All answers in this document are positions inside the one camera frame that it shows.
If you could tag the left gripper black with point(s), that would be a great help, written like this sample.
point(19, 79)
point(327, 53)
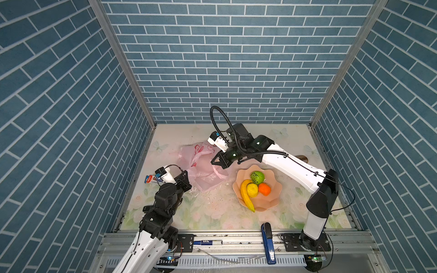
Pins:
point(184, 183)

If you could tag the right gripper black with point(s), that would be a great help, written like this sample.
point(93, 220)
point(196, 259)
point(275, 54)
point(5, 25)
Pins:
point(223, 162)

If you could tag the pink plastic bag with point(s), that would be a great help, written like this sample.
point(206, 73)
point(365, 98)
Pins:
point(196, 160)

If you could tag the green toy leaf fruit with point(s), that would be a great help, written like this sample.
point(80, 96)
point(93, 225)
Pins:
point(257, 177)

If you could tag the yellow toy fruit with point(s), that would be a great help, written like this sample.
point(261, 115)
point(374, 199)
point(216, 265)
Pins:
point(252, 190)

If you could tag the yellow green toy mango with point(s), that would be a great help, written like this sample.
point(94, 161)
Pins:
point(245, 196)

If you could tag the orange toy fruit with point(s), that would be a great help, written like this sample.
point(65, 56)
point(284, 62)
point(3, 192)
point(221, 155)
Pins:
point(264, 189)

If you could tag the pink faceted bowl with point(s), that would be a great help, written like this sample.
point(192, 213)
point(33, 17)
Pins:
point(261, 203)

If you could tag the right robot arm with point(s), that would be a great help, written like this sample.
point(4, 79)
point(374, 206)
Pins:
point(238, 145)

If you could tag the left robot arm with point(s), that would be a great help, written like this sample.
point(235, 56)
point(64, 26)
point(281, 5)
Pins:
point(156, 235)

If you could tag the pen refill box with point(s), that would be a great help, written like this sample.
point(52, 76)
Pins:
point(151, 179)

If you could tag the blue marker pen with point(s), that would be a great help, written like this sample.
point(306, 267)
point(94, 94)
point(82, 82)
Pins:
point(208, 242)

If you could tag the left circuit board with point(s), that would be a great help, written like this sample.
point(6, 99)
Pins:
point(167, 261)

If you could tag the circuit board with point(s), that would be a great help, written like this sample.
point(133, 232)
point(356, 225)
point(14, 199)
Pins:
point(314, 259)
point(167, 261)

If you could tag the plaid glasses case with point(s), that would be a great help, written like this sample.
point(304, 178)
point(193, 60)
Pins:
point(302, 158)

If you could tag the blue stapler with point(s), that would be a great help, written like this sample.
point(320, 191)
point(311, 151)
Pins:
point(267, 237)

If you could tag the right circuit board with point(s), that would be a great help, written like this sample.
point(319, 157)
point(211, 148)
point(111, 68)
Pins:
point(314, 259)

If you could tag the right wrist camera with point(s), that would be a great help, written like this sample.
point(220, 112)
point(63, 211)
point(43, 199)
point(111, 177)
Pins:
point(217, 140)

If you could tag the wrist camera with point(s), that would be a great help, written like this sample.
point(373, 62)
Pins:
point(163, 175)
point(217, 140)

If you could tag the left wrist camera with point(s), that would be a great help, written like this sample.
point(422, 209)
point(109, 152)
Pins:
point(163, 175)

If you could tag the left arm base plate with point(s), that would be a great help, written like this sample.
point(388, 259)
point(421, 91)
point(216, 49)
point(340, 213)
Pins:
point(185, 243)

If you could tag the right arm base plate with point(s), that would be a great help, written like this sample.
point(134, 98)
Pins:
point(295, 242)

